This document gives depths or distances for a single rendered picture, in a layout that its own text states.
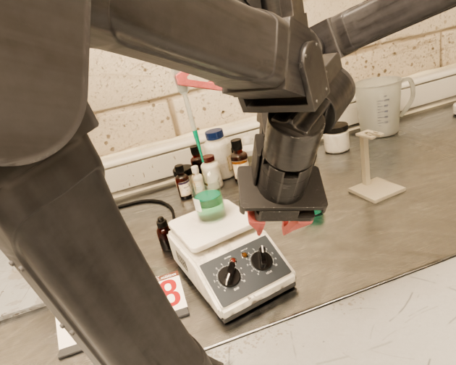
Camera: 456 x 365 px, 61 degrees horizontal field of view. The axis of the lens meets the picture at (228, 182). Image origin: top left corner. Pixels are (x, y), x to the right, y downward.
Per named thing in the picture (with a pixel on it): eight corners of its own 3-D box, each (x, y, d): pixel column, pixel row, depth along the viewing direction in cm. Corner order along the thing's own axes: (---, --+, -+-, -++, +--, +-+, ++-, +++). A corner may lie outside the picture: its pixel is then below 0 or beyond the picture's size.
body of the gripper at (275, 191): (236, 175, 49) (239, 132, 43) (315, 174, 49) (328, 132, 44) (239, 217, 45) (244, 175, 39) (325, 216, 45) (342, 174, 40)
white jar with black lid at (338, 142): (340, 155, 102) (338, 129, 100) (319, 152, 108) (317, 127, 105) (355, 146, 106) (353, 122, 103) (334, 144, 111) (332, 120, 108)
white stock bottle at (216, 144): (215, 183, 101) (205, 137, 96) (207, 175, 108) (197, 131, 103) (239, 175, 103) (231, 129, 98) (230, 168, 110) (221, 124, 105)
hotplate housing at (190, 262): (300, 287, 58) (292, 242, 55) (224, 328, 53) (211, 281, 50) (231, 232, 77) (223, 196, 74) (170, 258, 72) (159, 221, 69)
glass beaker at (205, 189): (222, 227, 62) (212, 181, 59) (192, 227, 64) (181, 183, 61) (233, 208, 67) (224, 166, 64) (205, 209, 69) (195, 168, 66)
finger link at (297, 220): (246, 211, 55) (252, 167, 48) (294, 211, 56) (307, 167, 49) (250, 253, 51) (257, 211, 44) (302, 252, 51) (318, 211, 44)
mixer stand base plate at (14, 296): (79, 295, 67) (77, 290, 66) (-44, 335, 63) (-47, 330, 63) (88, 223, 94) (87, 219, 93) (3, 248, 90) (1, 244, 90)
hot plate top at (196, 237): (260, 224, 61) (260, 219, 61) (192, 255, 57) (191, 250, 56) (226, 201, 71) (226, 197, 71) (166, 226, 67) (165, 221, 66)
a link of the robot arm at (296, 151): (281, 129, 45) (290, 80, 40) (325, 148, 44) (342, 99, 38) (252, 164, 42) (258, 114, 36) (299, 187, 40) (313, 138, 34)
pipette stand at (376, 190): (405, 190, 78) (404, 130, 73) (375, 203, 76) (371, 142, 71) (377, 179, 85) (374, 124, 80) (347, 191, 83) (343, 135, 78)
